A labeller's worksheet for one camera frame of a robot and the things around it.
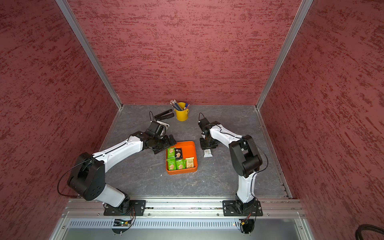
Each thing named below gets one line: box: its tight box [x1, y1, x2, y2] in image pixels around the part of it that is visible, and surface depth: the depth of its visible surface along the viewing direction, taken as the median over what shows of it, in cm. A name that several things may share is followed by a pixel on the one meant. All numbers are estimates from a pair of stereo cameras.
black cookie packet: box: [174, 148, 183, 160], surface depth 94 cm
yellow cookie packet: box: [185, 157, 194, 168], surface depth 91 cm
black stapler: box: [154, 109, 175, 121], surface depth 115 cm
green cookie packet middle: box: [176, 159, 186, 170], surface depth 89 cm
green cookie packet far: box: [167, 147, 176, 157], surface depth 93 cm
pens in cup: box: [169, 99, 190, 111], surface depth 108 cm
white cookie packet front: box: [203, 149, 213, 158], surface depth 91 cm
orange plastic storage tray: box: [166, 141, 198, 175], surface depth 91 cm
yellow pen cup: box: [174, 108, 190, 122], surface depth 109 cm
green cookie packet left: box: [167, 158, 177, 171], surface depth 88 cm
